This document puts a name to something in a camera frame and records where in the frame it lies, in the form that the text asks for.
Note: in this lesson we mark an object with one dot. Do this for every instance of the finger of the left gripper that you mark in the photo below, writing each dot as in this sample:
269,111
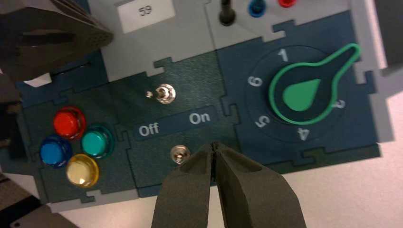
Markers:
78,19
47,58

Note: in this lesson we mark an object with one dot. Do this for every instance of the metal toggle switch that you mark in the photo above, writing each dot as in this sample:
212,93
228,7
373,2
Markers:
178,154
164,93

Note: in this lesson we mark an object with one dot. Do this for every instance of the dark blue grey control box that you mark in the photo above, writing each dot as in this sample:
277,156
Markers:
195,72

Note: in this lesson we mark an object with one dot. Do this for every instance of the black banana plug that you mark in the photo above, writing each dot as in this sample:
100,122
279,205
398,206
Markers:
227,14

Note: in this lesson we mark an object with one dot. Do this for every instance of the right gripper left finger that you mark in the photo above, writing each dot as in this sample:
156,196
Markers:
189,195

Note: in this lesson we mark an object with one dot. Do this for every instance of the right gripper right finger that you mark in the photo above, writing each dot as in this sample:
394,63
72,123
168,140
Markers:
252,195

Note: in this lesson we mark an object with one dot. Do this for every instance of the green rotary knob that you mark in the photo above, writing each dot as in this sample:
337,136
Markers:
302,94

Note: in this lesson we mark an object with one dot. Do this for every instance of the yellow push button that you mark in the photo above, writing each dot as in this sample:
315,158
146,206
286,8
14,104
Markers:
82,171

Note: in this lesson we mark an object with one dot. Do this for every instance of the white number label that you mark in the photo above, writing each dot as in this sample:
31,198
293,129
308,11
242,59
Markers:
145,14

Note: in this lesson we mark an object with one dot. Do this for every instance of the blue push button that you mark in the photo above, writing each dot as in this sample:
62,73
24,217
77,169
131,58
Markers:
55,152

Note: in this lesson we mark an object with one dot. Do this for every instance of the red push button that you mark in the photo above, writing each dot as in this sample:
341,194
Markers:
68,122

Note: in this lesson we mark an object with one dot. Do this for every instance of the green push button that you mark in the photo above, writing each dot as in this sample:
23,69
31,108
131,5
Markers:
97,141

